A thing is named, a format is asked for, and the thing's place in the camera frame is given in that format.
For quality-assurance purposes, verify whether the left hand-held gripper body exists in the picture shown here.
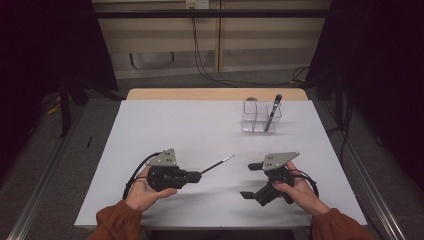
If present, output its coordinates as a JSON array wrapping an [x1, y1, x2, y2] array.
[[145, 148, 189, 193]]

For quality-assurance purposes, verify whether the black horizontal frame bar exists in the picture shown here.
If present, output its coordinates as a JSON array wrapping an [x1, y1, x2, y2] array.
[[94, 9, 331, 19]]

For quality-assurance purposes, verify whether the black curtain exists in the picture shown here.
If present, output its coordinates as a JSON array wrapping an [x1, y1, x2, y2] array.
[[0, 0, 118, 178], [304, 0, 424, 193]]

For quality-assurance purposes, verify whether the clear acrylic organizer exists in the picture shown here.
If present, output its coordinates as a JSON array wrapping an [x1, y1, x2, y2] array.
[[240, 99, 283, 134]]

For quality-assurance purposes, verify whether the yellow cable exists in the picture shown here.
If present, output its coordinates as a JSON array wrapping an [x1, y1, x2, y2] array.
[[46, 96, 63, 116]]

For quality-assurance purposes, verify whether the black floor cable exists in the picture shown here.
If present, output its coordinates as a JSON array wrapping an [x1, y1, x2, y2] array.
[[324, 99, 355, 168]]

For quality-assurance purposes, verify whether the person's left hand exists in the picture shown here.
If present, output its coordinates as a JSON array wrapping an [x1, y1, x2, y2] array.
[[124, 165, 178, 213]]

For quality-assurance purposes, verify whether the person's right hand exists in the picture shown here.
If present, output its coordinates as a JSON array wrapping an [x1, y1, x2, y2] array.
[[273, 160, 332, 218]]

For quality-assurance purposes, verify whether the black wall cable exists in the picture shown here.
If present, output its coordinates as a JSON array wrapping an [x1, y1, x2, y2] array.
[[190, 5, 310, 88]]

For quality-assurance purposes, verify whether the left hand-held gripper cable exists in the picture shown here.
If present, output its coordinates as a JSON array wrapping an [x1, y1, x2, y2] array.
[[122, 151, 164, 201]]

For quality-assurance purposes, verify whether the hand-held gripper cable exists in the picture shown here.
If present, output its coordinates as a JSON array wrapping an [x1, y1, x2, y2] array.
[[122, 151, 164, 201], [288, 168, 320, 200]]

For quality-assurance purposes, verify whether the aluminium floor rail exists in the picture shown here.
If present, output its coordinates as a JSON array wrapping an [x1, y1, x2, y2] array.
[[318, 101, 407, 240], [5, 109, 86, 240]]

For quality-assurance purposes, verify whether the wooden table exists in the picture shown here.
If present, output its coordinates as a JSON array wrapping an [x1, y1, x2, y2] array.
[[125, 87, 309, 102]]

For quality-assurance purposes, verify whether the black makeup brush silver ferrule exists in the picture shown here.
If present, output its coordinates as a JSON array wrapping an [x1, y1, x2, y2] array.
[[264, 93, 283, 133]]

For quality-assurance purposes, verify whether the thin black makeup brush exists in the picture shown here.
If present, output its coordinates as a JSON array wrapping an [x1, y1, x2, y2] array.
[[199, 154, 235, 175]]

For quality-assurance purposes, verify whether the white wall outlet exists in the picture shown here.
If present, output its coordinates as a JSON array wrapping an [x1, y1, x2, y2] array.
[[185, 0, 210, 10]]

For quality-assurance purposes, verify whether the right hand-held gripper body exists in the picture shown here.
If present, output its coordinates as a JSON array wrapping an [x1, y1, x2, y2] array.
[[253, 151, 301, 208]]

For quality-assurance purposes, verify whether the white table mat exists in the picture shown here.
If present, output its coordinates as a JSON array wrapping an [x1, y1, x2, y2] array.
[[73, 99, 368, 230]]

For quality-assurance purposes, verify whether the black metal stand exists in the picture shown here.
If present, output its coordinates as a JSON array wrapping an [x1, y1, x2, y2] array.
[[58, 74, 124, 138]]

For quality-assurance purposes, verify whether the right hand-held gripper cable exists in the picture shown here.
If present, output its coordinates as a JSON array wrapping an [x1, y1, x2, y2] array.
[[288, 168, 320, 200]]

